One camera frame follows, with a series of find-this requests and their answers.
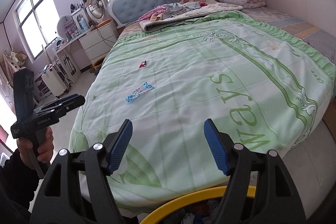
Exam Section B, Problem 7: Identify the yellow rimmed trash bin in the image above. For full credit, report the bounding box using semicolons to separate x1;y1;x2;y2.
139;185;257;224

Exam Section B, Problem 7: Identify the blue water bottle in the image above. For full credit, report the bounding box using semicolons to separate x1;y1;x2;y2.
79;18;89;31

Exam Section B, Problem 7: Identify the round electric heater fan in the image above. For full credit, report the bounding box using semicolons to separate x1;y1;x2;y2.
85;0;105;24

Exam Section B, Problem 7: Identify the blue tufted bed headboard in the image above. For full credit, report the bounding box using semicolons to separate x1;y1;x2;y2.
107;0;178;28

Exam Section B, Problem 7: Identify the grey striped bed sheet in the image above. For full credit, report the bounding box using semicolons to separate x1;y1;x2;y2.
243;7;335;64

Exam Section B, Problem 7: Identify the white suitcase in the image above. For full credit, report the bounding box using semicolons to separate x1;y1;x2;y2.
42;66;67;98

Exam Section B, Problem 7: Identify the pile of colourful clothes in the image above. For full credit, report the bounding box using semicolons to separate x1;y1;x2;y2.
137;2;207;22

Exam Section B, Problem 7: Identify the round vanity mirror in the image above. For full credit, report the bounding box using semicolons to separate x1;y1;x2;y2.
57;15;74;39

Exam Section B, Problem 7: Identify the small red wrapper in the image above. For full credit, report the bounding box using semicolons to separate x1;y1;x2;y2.
139;60;147;68

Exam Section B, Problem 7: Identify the green patterned bed quilt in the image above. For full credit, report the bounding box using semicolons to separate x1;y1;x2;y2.
69;11;335;215

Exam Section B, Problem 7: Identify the white desk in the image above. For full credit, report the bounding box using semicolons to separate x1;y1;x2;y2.
54;38;81;84

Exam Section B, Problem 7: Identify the blue white snack wrapper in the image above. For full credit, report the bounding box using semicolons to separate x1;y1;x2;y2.
125;82;154;103

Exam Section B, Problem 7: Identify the person's left hand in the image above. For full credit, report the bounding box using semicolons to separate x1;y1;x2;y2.
17;127;54;169

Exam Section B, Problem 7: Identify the white drawer nightstand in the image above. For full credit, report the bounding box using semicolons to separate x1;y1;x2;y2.
79;23;117;65

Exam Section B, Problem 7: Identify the beige cartoon blanket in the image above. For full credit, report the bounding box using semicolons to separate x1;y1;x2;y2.
139;2;244;33

